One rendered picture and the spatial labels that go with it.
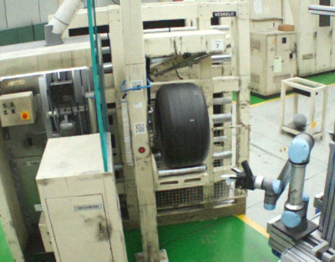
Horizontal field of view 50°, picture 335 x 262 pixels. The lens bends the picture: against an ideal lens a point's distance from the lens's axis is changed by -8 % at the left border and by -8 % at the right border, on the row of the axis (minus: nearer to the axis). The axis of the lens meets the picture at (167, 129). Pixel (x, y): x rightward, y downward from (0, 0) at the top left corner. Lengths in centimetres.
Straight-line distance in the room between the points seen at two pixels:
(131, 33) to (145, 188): 109
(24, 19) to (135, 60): 915
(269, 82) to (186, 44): 464
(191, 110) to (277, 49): 500
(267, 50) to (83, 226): 560
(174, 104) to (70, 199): 92
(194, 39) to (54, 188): 145
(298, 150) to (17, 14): 1015
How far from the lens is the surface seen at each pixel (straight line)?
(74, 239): 218
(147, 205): 288
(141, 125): 260
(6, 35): 1134
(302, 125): 561
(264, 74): 720
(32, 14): 1153
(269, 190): 222
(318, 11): 228
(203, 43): 281
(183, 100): 249
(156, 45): 275
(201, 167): 272
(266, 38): 709
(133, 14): 245
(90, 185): 199
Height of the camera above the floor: 214
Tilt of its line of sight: 21 degrees down
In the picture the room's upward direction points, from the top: 3 degrees counter-clockwise
